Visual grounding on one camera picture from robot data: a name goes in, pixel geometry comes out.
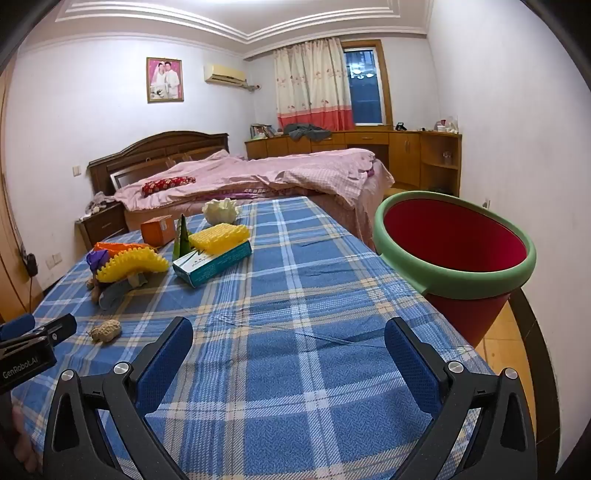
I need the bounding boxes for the window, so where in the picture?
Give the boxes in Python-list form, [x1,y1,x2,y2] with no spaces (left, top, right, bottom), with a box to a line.
[341,39,393,127]

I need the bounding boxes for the dark wooden headboard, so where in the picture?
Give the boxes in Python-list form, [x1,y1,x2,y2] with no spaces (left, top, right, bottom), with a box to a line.
[87,130,230,197]

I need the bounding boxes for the green cone wrapper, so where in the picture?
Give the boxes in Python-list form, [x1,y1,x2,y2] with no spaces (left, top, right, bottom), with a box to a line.
[173,213,193,264]

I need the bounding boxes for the purple plastic item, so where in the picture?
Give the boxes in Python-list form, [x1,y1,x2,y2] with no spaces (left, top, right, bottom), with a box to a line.
[87,249,112,274]

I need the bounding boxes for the red bucket with green rim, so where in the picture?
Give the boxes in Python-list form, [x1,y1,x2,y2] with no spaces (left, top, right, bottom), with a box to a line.
[373,191,537,349]

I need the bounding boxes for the cream and red curtain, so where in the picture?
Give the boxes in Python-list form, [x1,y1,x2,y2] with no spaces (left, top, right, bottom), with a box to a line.
[273,38,355,132]

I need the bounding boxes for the grey clothes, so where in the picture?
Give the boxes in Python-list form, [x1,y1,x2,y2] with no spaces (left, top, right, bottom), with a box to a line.
[286,124,332,141]

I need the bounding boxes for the clothes pile on nightstand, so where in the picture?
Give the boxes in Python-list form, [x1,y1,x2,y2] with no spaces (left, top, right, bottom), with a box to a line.
[78,191,116,219]

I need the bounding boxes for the wooden wardrobe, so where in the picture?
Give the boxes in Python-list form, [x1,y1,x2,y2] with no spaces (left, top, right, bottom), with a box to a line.
[0,78,49,324]

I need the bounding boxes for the yellow spiky curved toy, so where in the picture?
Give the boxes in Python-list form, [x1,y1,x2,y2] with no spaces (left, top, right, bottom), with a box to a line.
[95,246,171,283]

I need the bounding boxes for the pink checked duvet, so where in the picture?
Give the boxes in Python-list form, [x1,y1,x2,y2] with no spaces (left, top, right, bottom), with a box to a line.
[113,148,395,209]

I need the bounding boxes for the large peanut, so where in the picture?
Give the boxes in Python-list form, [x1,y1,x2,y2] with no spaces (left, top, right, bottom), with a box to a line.
[88,320,122,344]

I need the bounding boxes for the orange cardboard box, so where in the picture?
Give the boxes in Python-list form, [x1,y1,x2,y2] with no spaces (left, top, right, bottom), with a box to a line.
[140,215,177,245]

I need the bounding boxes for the white paper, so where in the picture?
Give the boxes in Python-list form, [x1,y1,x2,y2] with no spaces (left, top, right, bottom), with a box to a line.
[202,198,240,227]

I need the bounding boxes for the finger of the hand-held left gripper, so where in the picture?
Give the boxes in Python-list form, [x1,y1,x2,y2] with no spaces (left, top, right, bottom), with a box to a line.
[0,315,36,341]
[25,314,78,352]

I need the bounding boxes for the wooden desk cabinet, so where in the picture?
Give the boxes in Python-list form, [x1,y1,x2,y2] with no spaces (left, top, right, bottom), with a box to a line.
[245,130,462,197]

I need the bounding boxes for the orange plastic item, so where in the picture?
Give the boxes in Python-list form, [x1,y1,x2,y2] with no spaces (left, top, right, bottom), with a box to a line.
[95,241,155,256]

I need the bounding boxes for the bed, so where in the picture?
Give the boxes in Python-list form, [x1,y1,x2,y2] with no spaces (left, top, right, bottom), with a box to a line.
[122,159,397,252]

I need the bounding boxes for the yellow ridged block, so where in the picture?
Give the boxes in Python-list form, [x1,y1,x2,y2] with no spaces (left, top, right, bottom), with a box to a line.
[188,223,251,254]

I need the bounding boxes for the wooden nightstand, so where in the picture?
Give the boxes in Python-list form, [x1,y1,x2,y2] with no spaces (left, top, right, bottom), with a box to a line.
[75,202,130,252]

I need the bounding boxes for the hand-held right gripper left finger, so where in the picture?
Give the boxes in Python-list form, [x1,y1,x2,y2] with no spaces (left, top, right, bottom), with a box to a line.
[42,316,195,480]

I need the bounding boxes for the blue plaid tablecloth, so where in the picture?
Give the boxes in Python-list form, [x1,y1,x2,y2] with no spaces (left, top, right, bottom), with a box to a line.
[10,196,497,480]

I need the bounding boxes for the teal and white carton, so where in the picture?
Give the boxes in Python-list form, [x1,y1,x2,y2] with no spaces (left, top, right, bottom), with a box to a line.
[172,240,253,288]

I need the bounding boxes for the framed wall photo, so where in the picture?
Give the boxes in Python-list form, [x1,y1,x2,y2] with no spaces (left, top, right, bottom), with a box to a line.
[146,56,184,103]

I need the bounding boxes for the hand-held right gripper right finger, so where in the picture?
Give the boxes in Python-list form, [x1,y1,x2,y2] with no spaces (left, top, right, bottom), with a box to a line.
[384,316,539,480]

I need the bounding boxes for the grey cloth scrap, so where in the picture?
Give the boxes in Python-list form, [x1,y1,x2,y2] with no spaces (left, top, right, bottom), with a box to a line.
[99,276,145,311]

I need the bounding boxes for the red floral pillow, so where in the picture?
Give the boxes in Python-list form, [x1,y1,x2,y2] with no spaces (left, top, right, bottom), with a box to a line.
[141,175,197,198]

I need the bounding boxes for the wall air conditioner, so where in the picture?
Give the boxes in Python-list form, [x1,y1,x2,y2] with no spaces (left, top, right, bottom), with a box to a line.
[204,63,247,87]

